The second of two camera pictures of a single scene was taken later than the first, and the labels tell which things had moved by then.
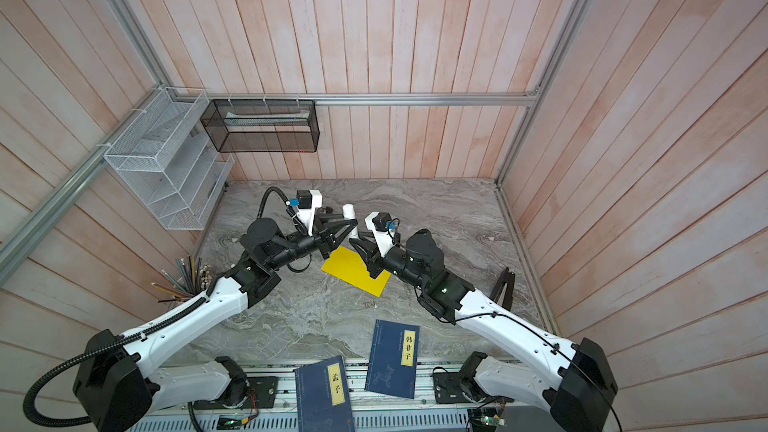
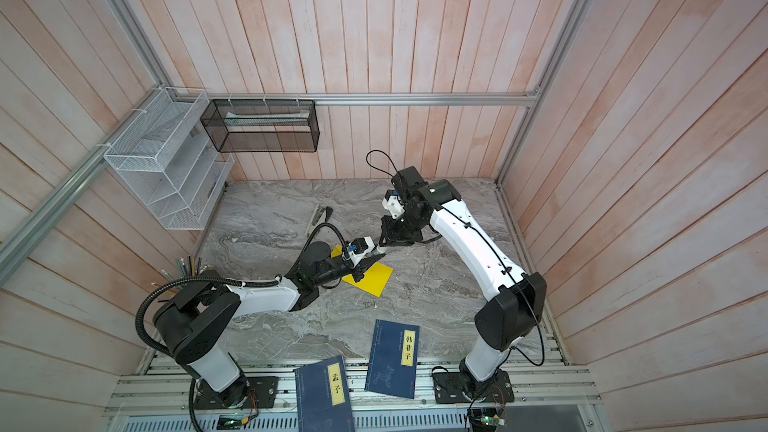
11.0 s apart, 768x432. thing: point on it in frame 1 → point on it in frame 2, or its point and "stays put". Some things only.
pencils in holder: [192, 277] stays put
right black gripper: [374, 259] → [390, 237]
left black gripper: [326, 238] → [360, 269]
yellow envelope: [349, 267] stays put
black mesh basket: [262, 125] stays put
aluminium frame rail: [531, 97] stays put
